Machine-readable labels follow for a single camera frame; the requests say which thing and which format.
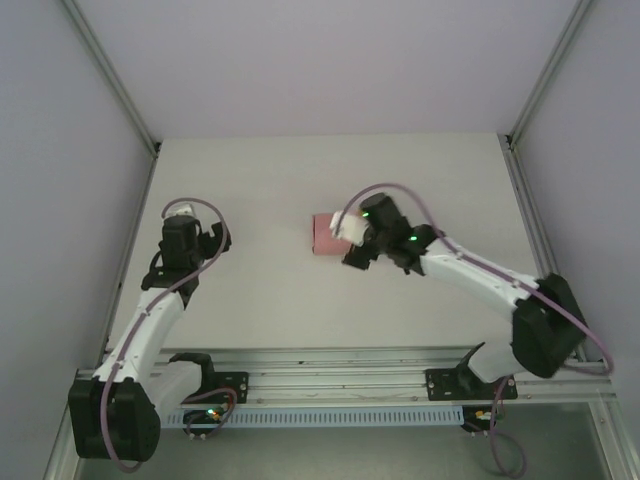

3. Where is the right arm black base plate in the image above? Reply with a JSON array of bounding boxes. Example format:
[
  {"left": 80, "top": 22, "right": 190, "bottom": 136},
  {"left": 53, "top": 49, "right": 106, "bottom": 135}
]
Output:
[{"left": 424, "top": 368, "right": 516, "bottom": 402}]

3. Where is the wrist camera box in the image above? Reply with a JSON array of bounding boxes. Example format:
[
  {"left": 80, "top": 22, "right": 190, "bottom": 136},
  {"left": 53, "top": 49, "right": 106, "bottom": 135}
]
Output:
[
  {"left": 328, "top": 208, "right": 370, "bottom": 247},
  {"left": 160, "top": 201, "right": 200, "bottom": 222}
]

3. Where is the aluminium side rail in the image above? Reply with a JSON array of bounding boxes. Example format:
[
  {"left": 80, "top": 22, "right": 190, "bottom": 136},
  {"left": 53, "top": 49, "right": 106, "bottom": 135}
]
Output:
[
  {"left": 97, "top": 144, "right": 162, "bottom": 369},
  {"left": 498, "top": 133, "right": 589, "bottom": 362}
]

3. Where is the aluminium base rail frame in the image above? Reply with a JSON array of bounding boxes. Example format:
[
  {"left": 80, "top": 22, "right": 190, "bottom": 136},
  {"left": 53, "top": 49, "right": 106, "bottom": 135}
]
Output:
[{"left": 69, "top": 344, "right": 614, "bottom": 406}]

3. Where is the pink paper box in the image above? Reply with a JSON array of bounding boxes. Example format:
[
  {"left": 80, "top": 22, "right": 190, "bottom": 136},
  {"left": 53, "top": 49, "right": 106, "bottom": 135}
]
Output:
[{"left": 310, "top": 213, "right": 351, "bottom": 257}]

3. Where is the right aluminium upright post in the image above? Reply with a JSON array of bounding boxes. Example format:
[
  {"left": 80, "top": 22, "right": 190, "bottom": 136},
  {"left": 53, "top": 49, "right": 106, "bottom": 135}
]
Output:
[{"left": 503, "top": 0, "right": 600, "bottom": 147}]

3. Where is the grey metal lower panel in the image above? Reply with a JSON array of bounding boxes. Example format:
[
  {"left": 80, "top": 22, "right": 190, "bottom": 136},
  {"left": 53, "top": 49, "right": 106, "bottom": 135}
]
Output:
[{"left": 44, "top": 402, "right": 640, "bottom": 480}]

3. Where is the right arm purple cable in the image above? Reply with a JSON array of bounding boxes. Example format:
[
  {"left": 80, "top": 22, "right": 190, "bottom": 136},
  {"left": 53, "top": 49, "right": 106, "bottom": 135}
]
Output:
[{"left": 337, "top": 182, "right": 615, "bottom": 474}]

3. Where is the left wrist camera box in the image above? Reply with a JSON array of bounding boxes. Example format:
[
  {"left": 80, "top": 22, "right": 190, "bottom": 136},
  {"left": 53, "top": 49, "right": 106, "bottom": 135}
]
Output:
[{"left": 160, "top": 201, "right": 200, "bottom": 222}]

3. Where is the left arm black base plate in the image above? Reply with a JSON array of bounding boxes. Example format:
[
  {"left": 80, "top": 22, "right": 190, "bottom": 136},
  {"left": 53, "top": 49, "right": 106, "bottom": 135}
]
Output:
[{"left": 199, "top": 372, "right": 250, "bottom": 405}]

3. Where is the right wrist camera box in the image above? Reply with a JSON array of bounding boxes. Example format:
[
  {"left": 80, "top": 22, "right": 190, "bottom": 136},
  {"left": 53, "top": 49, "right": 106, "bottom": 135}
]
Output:
[{"left": 328, "top": 208, "right": 370, "bottom": 247}]

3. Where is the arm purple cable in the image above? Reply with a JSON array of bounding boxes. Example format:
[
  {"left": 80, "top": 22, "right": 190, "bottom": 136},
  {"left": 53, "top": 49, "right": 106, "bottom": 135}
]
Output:
[
  {"left": 337, "top": 182, "right": 615, "bottom": 474},
  {"left": 101, "top": 198, "right": 239, "bottom": 474}
]

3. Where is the left aluminium side rail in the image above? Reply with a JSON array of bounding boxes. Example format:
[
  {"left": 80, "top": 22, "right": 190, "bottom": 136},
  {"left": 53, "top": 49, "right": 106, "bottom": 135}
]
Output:
[{"left": 97, "top": 144, "right": 162, "bottom": 369}]

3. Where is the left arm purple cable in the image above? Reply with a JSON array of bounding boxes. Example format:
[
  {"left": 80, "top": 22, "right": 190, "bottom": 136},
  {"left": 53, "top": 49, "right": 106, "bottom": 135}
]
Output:
[{"left": 101, "top": 198, "right": 239, "bottom": 474}]

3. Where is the aluminium upright post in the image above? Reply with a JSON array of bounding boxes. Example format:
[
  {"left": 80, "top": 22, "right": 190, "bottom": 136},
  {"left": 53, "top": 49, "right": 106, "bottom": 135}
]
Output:
[
  {"left": 503, "top": 0, "right": 600, "bottom": 147},
  {"left": 60, "top": 0, "right": 162, "bottom": 157}
]

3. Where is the right aluminium side rail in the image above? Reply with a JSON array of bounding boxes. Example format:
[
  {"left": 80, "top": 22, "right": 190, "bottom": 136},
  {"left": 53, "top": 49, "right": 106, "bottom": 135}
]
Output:
[{"left": 498, "top": 133, "right": 589, "bottom": 362}]

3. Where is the slotted grey cable duct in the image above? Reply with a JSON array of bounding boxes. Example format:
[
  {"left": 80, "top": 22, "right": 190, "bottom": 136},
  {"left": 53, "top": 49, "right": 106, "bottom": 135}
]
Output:
[{"left": 158, "top": 405, "right": 464, "bottom": 430}]

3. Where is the left aluminium upright post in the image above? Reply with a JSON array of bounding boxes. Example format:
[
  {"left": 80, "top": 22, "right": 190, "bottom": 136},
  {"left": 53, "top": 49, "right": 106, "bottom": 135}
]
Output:
[{"left": 60, "top": 0, "right": 162, "bottom": 157}]

